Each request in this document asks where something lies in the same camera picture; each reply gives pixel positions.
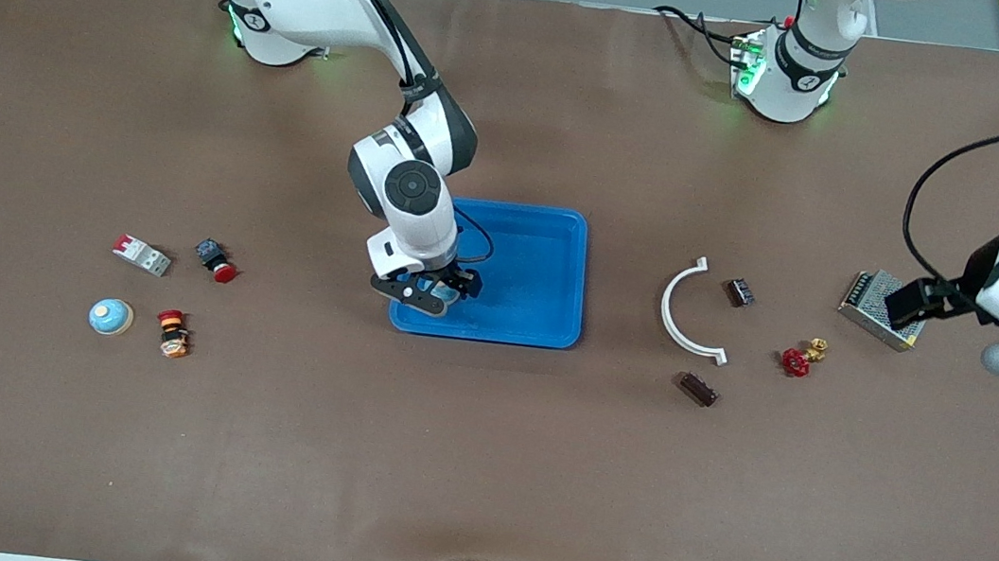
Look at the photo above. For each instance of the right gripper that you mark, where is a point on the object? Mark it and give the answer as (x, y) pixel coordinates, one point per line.
(465, 276)

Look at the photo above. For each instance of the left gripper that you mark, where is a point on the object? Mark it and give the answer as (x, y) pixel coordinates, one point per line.
(974, 274)

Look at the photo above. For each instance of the blue round bell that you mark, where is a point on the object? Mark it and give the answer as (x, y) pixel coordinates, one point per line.
(111, 318)
(445, 293)

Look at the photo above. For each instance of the short black capacitor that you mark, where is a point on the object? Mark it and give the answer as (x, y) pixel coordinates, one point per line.
(739, 292)

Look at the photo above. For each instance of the long black capacitor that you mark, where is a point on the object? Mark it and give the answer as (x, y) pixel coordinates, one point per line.
(698, 390)

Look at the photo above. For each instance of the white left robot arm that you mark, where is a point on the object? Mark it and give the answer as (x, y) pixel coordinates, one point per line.
(786, 77)

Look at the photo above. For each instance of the blue plastic tray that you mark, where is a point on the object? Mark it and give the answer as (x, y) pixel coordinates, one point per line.
(530, 265)

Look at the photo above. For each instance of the metal mesh power supply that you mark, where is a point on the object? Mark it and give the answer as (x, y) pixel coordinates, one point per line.
(864, 297)

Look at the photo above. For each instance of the brown table mat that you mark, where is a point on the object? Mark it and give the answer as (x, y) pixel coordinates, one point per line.
(476, 468)

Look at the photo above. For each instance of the black red push button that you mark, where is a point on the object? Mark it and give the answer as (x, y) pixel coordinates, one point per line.
(212, 255)

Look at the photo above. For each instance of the red orange emergency stop button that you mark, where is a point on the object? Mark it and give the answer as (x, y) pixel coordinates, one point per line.
(173, 338)

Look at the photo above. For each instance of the white red circuit breaker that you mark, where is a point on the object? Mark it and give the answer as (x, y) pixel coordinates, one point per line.
(142, 256)

